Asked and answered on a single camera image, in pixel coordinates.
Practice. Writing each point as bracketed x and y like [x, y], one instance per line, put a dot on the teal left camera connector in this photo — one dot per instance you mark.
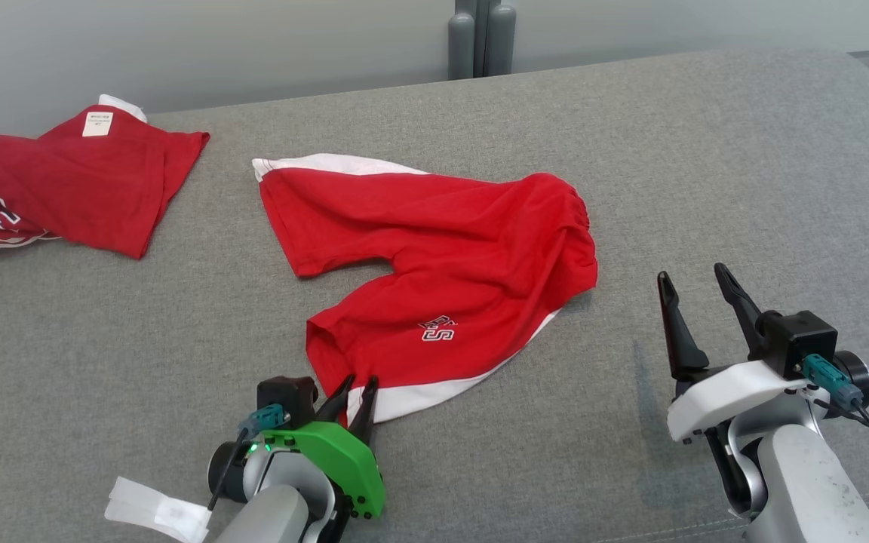
[262, 421]

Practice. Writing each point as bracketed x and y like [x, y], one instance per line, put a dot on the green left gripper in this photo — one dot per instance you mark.
[344, 467]

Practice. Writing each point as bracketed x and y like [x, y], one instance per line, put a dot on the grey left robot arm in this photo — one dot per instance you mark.
[276, 505]

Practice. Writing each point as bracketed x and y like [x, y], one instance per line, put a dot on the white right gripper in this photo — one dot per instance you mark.
[729, 392]

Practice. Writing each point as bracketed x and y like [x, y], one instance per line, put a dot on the grey partition post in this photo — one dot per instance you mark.
[481, 38]

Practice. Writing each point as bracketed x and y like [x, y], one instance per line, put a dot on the teal camera connector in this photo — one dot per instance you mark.
[833, 381]
[262, 421]

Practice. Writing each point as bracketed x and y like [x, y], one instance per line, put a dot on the teal right camera connector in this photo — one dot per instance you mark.
[833, 381]

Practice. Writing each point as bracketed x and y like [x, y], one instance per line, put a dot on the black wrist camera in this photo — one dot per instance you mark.
[800, 339]
[287, 396]

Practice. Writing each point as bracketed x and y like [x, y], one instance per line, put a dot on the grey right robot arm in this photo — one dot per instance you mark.
[804, 483]

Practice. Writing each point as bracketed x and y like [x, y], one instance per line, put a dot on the red shorts with white stripe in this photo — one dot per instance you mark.
[465, 256]

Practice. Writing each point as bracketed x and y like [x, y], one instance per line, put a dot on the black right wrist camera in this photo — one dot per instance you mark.
[800, 339]

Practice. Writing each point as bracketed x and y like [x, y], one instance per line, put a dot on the red jersey with white sleeves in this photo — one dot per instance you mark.
[87, 181]

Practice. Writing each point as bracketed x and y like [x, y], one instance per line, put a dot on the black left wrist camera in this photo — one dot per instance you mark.
[287, 396]

